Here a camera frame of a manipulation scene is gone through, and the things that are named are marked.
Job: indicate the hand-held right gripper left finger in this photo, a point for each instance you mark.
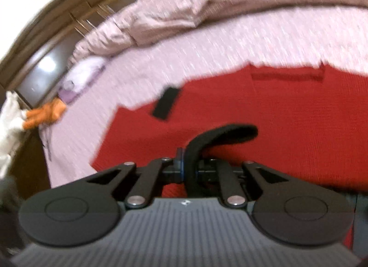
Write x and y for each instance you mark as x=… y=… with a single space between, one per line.
x=181 y=169

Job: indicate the red knit sweater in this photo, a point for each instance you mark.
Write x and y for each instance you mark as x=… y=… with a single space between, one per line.
x=287 y=117

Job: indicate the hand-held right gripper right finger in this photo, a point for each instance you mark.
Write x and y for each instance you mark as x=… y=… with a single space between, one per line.
x=201 y=173

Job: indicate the wooden wardrobe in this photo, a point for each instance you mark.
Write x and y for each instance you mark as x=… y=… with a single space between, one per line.
x=43 y=39

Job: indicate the orange cloth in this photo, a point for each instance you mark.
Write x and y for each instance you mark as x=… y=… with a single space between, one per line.
x=43 y=114

